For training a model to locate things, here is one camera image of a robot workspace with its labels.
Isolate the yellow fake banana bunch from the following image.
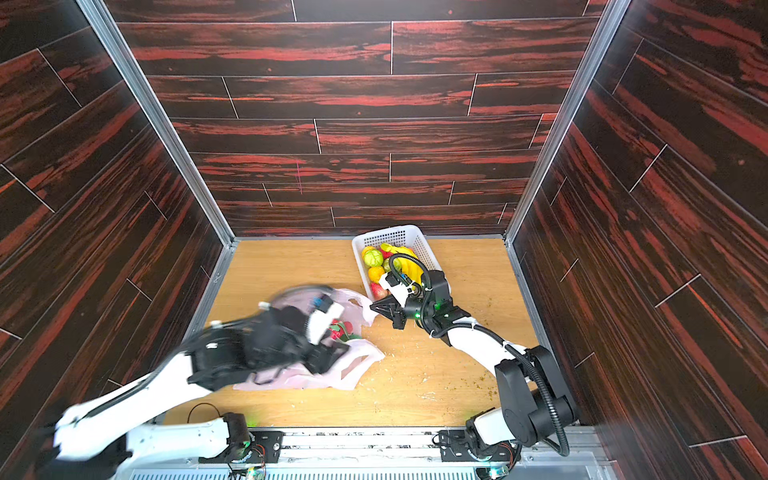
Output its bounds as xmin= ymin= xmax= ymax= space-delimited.
xmin=380 ymin=243 xmax=423 ymax=283

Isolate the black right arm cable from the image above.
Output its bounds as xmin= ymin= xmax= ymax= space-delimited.
xmin=388 ymin=253 xmax=571 ymax=457

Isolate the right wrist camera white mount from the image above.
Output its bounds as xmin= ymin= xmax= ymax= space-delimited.
xmin=379 ymin=271 xmax=412 ymax=307

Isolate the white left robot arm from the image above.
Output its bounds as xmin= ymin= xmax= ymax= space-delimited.
xmin=35 ymin=302 xmax=348 ymax=479

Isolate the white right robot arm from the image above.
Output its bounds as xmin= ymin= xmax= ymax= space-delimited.
xmin=371 ymin=270 xmax=579 ymax=461

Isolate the small yellow fake fruit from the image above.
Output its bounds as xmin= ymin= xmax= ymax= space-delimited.
xmin=368 ymin=266 xmax=386 ymax=283

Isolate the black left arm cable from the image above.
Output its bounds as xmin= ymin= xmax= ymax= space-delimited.
xmin=83 ymin=284 xmax=337 ymax=421

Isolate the metal base rail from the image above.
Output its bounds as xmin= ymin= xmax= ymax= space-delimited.
xmin=121 ymin=427 xmax=618 ymax=479

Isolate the light green fake fruit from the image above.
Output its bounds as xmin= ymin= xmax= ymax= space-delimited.
xmin=362 ymin=246 xmax=384 ymax=268

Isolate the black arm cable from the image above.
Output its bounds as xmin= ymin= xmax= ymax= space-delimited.
xmin=83 ymin=284 xmax=337 ymax=421
xmin=388 ymin=253 xmax=571 ymax=457

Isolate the pink plastic bag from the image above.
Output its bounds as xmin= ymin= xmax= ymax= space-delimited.
xmin=231 ymin=285 xmax=384 ymax=391

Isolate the red green fake dragon fruit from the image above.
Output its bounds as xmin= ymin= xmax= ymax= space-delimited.
xmin=329 ymin=320 xmax=356 ymax=342

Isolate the white perforated plastic basket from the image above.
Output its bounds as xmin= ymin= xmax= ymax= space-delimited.
xmin=352 ymin=225 xmax=442 ymax=300

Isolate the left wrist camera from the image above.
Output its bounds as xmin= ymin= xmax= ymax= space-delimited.
xmin=305 ymin=294 xmax=344 ymax=345

